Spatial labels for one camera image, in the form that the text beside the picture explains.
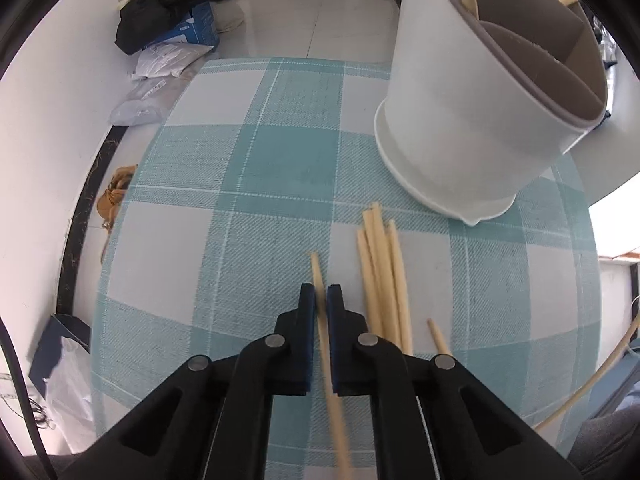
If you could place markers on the white plastic mailer bag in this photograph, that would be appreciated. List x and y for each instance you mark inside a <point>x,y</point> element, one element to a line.
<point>165,57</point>

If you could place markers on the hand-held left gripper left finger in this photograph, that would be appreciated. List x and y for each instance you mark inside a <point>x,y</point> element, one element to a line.
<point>306,310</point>

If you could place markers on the person's grey trouser leg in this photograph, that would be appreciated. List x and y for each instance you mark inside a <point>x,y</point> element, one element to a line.
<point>610,440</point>

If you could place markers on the white divided utensil holder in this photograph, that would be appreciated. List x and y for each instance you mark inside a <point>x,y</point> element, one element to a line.
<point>450,110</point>

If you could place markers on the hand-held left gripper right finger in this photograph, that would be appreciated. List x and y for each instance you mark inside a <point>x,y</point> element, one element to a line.
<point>335,310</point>

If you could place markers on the black clothing pile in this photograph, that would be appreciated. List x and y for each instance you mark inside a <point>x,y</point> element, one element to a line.
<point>170,5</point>

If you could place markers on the navy paper bag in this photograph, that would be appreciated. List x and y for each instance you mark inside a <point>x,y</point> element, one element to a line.
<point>60,335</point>

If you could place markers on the clear plastic packet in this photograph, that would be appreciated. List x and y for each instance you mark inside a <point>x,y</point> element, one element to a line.
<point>145,105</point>

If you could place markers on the brown sandal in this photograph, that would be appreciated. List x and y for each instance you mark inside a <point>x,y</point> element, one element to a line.
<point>122,182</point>
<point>107,210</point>

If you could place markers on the teal plaid tablecloth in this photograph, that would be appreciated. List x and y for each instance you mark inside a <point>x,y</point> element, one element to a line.
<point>225,185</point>

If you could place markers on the blue cardboard box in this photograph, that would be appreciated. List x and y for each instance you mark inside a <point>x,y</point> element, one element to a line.
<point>200,25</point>

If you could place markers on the cream cloth bag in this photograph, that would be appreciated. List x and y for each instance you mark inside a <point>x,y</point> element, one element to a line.
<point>230,17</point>

